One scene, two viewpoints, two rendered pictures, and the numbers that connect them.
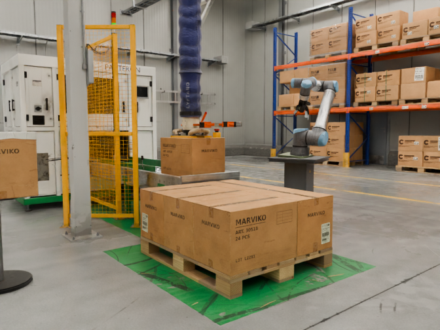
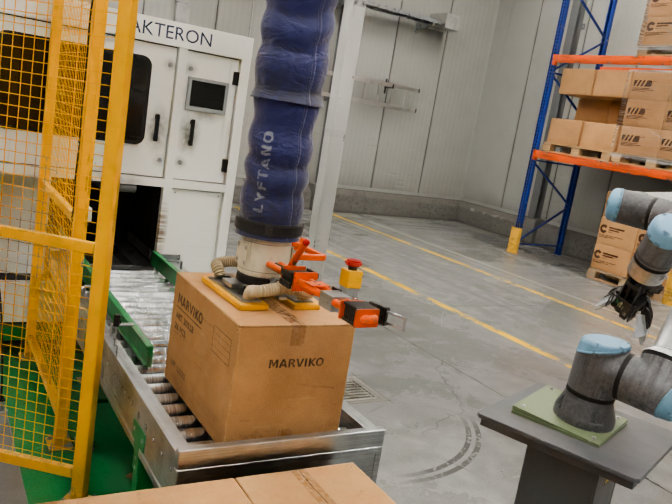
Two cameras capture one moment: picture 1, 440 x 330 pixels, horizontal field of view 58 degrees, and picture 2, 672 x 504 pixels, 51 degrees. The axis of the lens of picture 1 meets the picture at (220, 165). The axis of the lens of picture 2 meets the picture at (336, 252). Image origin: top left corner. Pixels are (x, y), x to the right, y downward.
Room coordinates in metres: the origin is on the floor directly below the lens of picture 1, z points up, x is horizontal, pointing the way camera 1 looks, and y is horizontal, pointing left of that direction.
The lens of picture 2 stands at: (1.87, -0.18, 1.57)
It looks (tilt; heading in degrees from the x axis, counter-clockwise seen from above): 11 degrees down; 6
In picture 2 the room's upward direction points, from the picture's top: 9 degrees clockwise
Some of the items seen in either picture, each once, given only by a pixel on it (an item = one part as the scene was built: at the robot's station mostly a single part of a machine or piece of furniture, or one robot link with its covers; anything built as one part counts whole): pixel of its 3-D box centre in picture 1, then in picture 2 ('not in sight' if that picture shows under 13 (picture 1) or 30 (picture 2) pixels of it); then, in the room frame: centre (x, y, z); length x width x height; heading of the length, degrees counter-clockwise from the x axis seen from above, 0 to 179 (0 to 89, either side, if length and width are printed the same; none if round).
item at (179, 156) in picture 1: (192, 156); (253, 352); (4.14, 0.29, 0.75); 0.60 x 0.40 x 0.40; 38
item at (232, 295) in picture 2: (183, 135); (234, 288); (4.09, 0.37, 0.97); 0.34 x 0.10 x 0.05; 39
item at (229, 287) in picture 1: (231, 249); not in sight; (3.14, -0.09, 0.07); 1.20 x 1.00 x 0.14; 38
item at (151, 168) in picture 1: (120, 165); (95, 294); (4.90, 1.22, 0.60); 1.60 x 0.10 x 0.09; 38
